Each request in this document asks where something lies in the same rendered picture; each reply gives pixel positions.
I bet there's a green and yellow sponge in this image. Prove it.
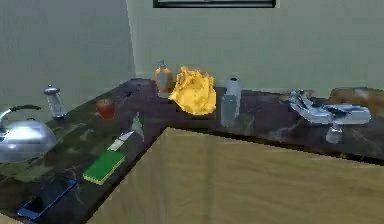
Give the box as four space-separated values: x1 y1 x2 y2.
82 150 127 186

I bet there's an orange soap dispenser bottle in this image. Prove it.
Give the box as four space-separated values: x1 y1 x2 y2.
153 60 174 99

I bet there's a black framed wall picture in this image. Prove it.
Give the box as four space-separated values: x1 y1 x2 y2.
152 0 277 9

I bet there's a silver kettle with black handle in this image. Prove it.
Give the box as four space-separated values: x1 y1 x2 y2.
0 104 58 164

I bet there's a silver sink faucet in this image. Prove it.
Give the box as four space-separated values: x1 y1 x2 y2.
287 89 372 145

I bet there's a silver knife with dark handle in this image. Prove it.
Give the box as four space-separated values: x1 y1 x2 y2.
107 112 146 153

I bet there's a red apple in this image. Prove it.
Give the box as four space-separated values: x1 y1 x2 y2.
95 98 116 121

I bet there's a yellow crumpled cloth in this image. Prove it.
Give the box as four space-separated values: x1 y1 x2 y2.
168 65 217 116

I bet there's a dark marble kitchen counter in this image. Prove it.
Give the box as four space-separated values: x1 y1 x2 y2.
0 78 384 224

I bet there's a clear glass bottle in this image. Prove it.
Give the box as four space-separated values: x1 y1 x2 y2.
220 77 242 128

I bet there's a glass shaker with metal lid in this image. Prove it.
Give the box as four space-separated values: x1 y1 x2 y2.
43 84 67 120

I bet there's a blue mobile phone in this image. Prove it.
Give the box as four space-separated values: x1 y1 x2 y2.
17 177 78 221

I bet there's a clear drinking glass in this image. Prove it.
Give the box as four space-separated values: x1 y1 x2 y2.
220 94 238 128

